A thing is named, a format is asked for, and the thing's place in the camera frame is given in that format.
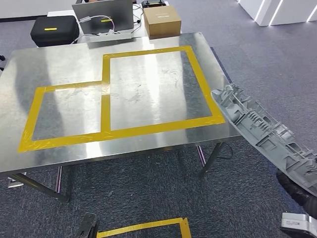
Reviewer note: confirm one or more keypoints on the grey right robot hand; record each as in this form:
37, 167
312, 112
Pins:
294, 193

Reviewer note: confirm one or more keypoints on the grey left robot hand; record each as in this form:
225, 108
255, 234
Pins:
87, 228

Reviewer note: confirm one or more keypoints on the grey plastic wheel hubcap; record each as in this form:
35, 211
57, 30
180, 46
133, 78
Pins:
260, 131

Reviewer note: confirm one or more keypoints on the stainless steel workbench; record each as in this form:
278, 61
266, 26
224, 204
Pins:
74, 59

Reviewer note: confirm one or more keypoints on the white power strip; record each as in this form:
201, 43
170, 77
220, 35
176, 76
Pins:
17, 182

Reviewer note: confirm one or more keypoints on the white lit plinth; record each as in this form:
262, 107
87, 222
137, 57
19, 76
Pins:
292, 10

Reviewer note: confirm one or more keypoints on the black case yellow mark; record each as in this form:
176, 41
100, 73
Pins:
49, 37

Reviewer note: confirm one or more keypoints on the white low desk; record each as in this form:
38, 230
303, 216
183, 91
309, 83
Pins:
59, 13

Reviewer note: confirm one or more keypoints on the grey laptop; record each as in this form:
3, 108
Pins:
121, 14

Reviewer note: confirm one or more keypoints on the brown cardboard box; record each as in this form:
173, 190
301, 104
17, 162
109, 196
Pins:
161, 28

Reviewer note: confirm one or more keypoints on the black flat device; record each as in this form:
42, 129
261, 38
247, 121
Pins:
153, 4

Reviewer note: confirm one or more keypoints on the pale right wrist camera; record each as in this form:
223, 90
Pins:
294, 223

